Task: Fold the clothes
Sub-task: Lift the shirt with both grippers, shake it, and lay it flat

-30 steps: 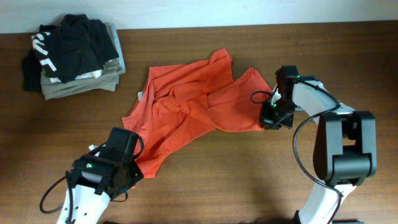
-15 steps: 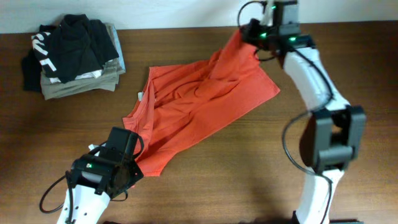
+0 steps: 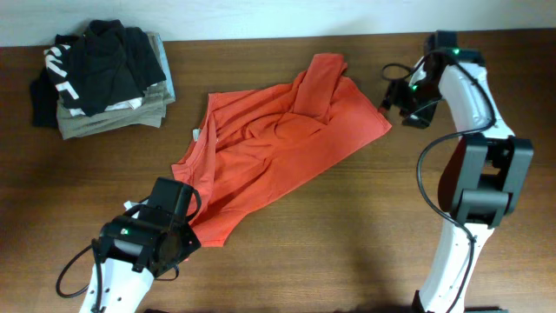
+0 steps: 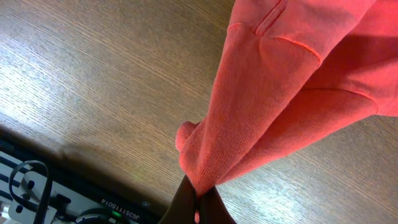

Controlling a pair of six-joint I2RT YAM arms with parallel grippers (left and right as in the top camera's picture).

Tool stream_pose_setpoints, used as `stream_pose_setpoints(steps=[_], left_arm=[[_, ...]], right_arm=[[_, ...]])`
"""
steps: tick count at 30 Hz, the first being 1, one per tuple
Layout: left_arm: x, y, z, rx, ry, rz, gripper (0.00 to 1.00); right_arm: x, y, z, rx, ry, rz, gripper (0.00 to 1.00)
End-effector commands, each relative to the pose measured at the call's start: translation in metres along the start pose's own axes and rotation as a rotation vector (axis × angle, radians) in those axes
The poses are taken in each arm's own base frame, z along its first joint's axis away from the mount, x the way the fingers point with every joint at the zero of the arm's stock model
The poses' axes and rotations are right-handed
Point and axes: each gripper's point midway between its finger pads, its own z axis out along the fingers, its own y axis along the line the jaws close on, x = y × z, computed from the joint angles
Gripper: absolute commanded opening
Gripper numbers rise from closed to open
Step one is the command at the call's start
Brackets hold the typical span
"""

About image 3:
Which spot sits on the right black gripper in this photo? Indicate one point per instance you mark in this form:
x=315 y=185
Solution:
x=396 y=91

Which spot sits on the khaki folded garment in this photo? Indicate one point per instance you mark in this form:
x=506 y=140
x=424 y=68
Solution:
x=151 y=111

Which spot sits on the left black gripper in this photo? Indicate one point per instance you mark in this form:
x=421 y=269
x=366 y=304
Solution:
x=191 y=243

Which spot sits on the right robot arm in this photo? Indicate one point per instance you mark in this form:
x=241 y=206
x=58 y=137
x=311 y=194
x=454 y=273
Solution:
x=483 y=178

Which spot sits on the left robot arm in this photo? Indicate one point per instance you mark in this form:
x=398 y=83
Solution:
x=134 y=250

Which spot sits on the orange red t-shirt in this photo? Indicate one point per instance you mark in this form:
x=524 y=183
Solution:
x=255 y=146

